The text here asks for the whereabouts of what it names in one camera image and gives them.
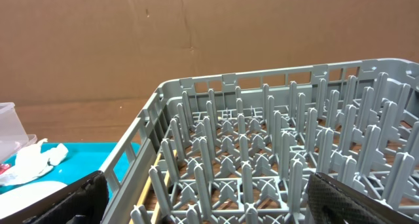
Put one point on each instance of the grey dishwasher rack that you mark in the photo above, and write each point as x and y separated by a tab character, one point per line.
248	142

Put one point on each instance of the clear plastic bin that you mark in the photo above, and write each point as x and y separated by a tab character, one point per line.
13	136

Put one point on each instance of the red snack wrapper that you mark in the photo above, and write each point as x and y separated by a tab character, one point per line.
4	168

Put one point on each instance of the large white plate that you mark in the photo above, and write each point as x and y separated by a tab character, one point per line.
26	195

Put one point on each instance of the crumpled white napkin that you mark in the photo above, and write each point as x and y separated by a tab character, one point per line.
31	163

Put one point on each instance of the wooden chopstick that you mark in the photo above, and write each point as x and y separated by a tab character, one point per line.
147	185
161	180

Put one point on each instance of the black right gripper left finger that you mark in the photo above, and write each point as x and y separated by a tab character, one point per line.
83	201

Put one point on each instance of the teal plastic tray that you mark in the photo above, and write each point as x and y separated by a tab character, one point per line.
81	160

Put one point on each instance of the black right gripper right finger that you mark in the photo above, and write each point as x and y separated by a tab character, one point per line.
331	201

